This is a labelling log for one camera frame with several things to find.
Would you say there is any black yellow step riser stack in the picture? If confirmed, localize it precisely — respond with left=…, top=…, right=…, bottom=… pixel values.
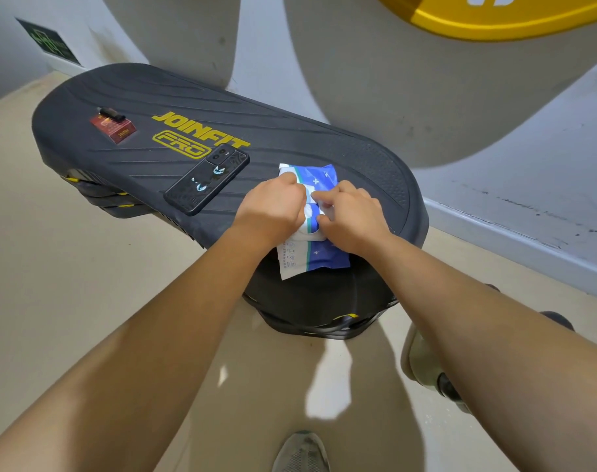
left=60, top=168, right=154, bottom=220
left=243, top=253, right=398, bottom=341

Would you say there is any blue white wet wipes packet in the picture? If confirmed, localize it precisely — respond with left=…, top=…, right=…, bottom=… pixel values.
left=277, top=163, right=351, bottom=282

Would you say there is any person's right forearm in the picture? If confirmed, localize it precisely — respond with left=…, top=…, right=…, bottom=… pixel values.
left=360, top=233, right=597, bottom=472

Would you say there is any green exit sign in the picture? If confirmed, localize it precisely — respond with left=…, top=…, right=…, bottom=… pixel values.
left=16, top=18, right=81, bottom=67

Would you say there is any white skirting board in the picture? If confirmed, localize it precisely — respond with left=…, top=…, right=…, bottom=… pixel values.
left=423, top=198, right=597, bottom=306

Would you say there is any red cigarette pack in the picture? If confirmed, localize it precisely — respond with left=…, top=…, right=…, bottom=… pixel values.
left=89, top=113, right=136, bottom=144

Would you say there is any yellow weight plate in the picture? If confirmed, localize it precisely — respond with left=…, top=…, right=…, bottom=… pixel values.
left=375, top=0, right=597, bottom=42

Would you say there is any person's right hand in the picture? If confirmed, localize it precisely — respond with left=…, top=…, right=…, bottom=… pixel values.
left=311, top=180, right=394, bottom=257

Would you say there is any person's left hand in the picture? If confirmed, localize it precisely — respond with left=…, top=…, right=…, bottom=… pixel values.
left=232, top=172, right=310, bottom=250

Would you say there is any black aerobic step platform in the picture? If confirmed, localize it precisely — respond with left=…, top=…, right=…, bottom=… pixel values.
left=31, top=63, right=430, bottom=272

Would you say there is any black smartphone with patterned case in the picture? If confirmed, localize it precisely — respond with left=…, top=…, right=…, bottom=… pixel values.
left=164, top=145, right=250, bottom=217

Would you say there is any person's left forearm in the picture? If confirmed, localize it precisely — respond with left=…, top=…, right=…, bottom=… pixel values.
left=0, top=218, right=276, bottom=472

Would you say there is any grey sneaker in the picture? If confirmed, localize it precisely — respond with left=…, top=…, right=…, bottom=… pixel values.
left=271, top=431, right=331, bottom=472

